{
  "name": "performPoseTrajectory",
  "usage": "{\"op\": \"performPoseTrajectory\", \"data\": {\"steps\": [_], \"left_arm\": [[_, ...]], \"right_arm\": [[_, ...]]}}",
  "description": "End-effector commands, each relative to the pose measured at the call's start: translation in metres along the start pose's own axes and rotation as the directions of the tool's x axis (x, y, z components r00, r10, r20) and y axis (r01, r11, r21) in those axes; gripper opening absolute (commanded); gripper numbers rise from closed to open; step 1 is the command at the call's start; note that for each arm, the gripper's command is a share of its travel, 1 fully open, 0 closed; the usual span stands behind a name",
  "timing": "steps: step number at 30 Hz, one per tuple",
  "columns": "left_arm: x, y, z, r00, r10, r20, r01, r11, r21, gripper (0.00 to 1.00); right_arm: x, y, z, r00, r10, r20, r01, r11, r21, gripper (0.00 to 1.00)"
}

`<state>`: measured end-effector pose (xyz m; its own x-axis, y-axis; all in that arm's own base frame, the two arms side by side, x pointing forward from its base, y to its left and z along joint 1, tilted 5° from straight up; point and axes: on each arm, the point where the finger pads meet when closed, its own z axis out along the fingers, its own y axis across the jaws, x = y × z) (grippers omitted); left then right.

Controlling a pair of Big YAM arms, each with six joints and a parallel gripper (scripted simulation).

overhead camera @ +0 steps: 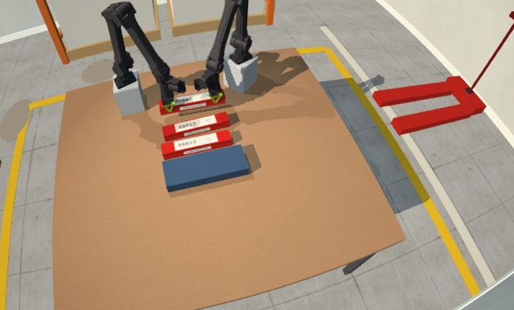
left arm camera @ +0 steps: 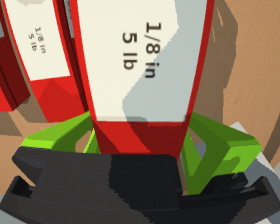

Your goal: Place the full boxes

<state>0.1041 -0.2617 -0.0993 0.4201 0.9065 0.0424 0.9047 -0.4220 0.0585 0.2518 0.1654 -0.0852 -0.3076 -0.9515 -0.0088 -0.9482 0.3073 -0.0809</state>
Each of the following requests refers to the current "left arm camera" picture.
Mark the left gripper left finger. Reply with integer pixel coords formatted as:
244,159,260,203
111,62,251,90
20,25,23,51
20,111,100,154

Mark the red welding electrode box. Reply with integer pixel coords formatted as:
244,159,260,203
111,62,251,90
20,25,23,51
2,0,89,122

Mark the red box with white label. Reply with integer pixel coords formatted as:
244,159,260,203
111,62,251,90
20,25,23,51
69,0,215,162

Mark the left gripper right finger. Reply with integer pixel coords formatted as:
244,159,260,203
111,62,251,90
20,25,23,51
181,111,262,195

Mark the red box of welding electrodes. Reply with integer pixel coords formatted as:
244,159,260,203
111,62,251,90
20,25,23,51
0,1,31,112

